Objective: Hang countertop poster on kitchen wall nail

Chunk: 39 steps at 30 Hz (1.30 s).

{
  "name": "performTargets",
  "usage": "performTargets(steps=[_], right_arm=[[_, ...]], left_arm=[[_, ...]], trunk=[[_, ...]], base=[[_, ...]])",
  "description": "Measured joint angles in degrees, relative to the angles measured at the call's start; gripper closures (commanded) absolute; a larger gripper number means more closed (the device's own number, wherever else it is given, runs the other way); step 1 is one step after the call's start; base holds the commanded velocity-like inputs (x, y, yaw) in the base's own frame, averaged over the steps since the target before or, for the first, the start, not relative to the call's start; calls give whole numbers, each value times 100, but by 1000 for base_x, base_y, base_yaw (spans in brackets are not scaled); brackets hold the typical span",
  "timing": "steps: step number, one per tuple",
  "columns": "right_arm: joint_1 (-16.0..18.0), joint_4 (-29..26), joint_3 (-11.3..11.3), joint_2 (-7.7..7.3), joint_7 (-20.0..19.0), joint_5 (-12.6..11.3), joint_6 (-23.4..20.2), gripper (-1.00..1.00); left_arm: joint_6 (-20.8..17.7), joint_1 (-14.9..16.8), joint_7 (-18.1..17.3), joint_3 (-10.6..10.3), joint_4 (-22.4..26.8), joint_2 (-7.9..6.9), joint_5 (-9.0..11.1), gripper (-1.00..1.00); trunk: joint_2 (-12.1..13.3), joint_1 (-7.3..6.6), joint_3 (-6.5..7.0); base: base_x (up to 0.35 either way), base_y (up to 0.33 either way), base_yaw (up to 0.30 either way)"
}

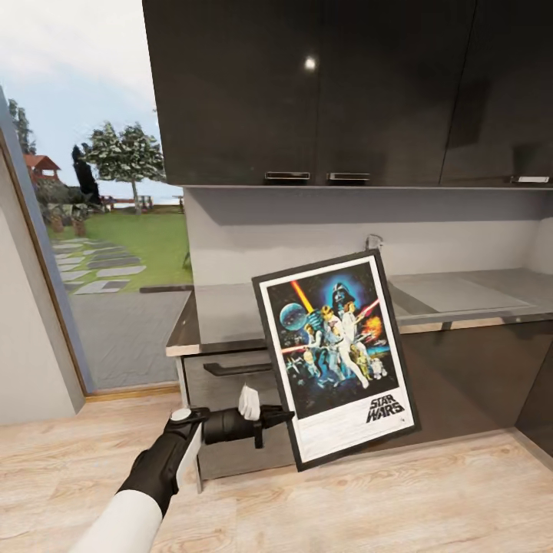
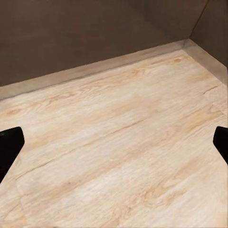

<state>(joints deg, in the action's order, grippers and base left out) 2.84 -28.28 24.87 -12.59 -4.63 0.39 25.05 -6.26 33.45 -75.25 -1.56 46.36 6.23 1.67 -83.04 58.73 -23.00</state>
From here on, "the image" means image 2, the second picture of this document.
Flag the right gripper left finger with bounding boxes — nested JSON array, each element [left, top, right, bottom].
[[0, 126, 25, 182]]

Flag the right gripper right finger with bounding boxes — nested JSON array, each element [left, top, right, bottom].
[[213, 126, 228, 165]]

